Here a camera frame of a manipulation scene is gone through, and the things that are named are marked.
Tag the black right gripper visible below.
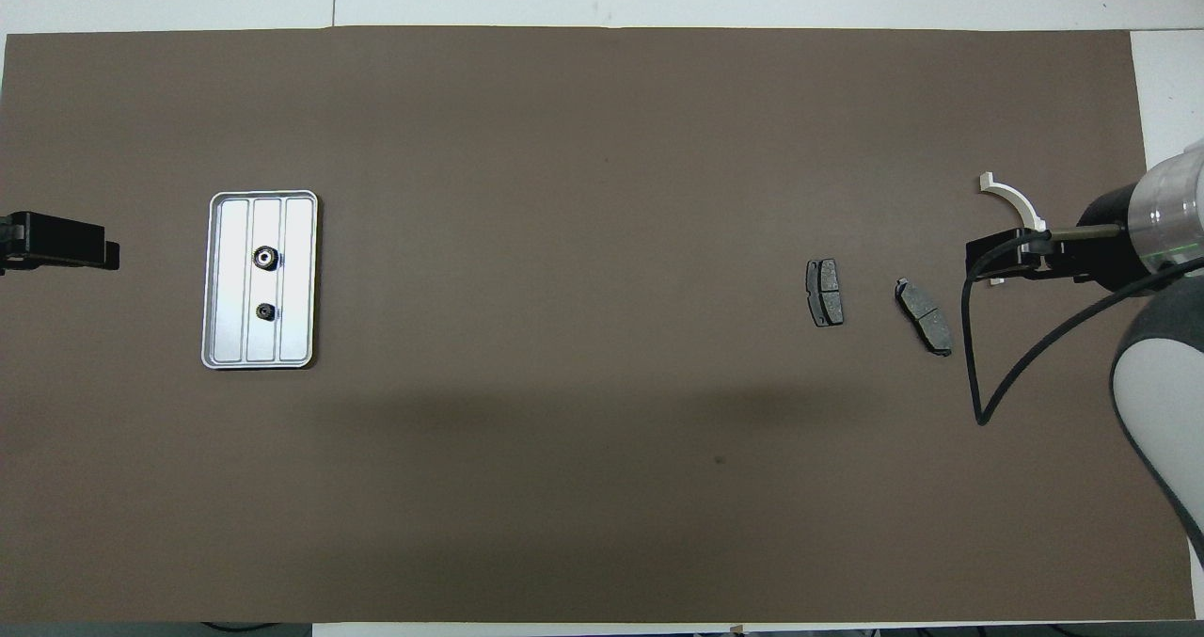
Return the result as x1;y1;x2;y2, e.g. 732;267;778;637
966;181;1153;292

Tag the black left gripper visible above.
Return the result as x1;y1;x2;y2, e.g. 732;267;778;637
0;212;120;274

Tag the silver metal tray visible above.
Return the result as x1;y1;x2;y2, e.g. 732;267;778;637
200;190;320;371

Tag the angled dark brake pad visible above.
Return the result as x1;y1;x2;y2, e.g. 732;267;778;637
894;278;954;358

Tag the rectangular dark brake pad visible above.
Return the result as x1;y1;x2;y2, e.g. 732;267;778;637
805;258;845;328

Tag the brown table mat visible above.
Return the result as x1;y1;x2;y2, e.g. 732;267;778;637
0;25;1196;625

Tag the white curved plastic bracket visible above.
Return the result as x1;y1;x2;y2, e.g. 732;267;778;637
978;173;1048;287

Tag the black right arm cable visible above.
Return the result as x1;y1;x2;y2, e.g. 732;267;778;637
959;231;1204;428

